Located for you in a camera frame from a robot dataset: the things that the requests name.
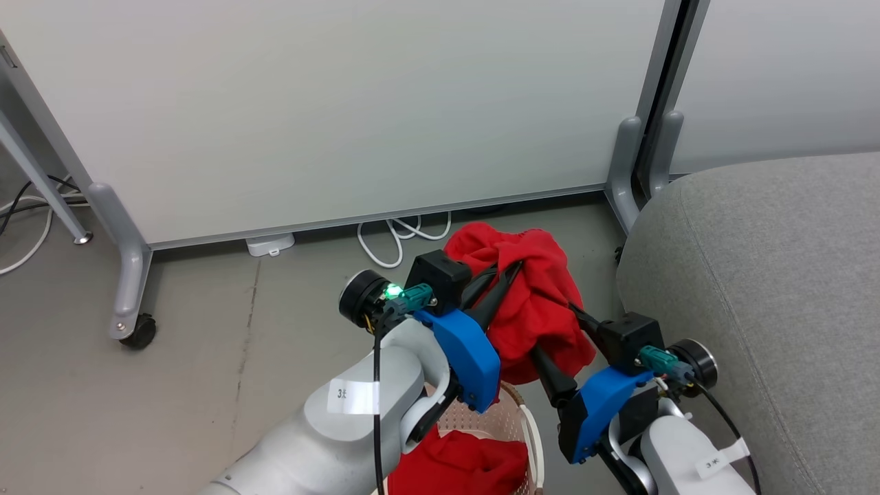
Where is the teal camera connector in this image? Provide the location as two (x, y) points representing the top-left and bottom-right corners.
(384, 283), (436, 318)
(637, 345), (696, 385)

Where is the white perforated laundry basket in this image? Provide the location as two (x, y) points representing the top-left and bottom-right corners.
(371, 380), (545, 495)

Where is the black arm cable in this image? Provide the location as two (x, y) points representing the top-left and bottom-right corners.
(371, 306), (398, 495)
(693, 380), (763, 495)

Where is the long white floor cable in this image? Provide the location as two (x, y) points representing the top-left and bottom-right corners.
(0, 192), (91, 277)

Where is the blue left camera mount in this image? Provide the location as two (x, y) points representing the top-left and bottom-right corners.
(412, 308), (502, 414)

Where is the red cloth garment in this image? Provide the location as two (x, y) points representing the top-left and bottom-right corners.
(443, 221), (598, 386)
(387, 425), (531, 495)

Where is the white power adapter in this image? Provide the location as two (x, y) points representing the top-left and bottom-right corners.
(245, 232), (296, 258)

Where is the wide white partition panel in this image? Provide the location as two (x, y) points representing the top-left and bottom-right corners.
(0, 0), (686, 342)

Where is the black caster wheel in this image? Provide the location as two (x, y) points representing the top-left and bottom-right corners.
(119, 313), (158, 351)

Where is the blue right camera mount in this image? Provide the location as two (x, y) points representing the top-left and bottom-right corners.
(558, 364), (654, 465)

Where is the teal right camera connector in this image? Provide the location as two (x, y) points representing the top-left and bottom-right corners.
(637, 345), (696, 385)

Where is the looped white floor cable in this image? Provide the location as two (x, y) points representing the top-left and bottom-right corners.
(355, 211), (453, 270)

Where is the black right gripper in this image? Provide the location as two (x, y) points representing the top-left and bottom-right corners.
(528, 302), (720, 442)

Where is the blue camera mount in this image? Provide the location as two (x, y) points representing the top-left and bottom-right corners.
(412, 308), (502, 414)
(558, 364), (654, 465)

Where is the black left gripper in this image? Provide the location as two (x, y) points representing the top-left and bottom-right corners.
(338, 259), (525, 334)

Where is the grey metal table leg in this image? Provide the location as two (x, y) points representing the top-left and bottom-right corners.
(0, 110), (94, 246)

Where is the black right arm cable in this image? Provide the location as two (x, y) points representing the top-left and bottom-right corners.
(693, 380), (763, 495)

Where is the narrow white partition panel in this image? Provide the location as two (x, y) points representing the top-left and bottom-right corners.
(646, 0), (880, 201)

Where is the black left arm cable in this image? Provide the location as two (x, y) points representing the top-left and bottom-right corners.
(371, 306), (398, 495)

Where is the grey fabric sofa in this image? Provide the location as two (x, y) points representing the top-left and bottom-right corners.
(615, 151), (880, 495)

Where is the black floor cable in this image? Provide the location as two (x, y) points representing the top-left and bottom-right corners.
(0, 175), (82, 236)

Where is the teal left camera connector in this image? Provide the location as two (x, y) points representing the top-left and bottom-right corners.
(384, 283), (436, 318)

